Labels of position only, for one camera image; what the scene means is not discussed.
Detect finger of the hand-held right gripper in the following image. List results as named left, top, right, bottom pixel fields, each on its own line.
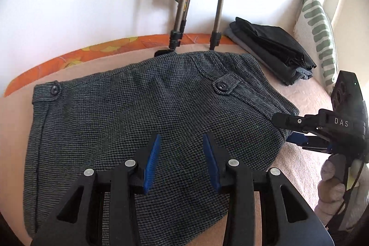
left=286, top=132, right=333, bottom=154
left=272, top=112, right=321, bottom=133

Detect blue folded jeans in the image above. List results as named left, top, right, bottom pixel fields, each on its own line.
left=295, top=67, right=314, bottom=81

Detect green striped white pillow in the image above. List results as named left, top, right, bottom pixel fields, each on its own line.
left=293, top=0, right=339, bottom=95

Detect grey houndstooth pants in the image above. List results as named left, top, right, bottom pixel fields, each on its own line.
left=24, top=50, right=300, bottom=238

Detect orange floral bedsheet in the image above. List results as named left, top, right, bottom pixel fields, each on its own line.
left=3, top=33, right=231, bottom=97

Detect person's right hand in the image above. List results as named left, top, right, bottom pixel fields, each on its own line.
left=314, top=154, right=358, bottom=225

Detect dark grey folded garment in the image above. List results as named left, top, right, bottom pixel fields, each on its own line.
left=224, top=27, right=303, bottom=87

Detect black folded pants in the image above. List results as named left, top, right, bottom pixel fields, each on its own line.
left=230, top=17, right=317, bottom=69

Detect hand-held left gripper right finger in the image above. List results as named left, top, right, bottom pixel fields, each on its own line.
left=202, top=133, right=335, bottom=246

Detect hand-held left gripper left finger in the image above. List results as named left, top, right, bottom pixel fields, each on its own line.
left=30, top=132, right=162, bottom=246

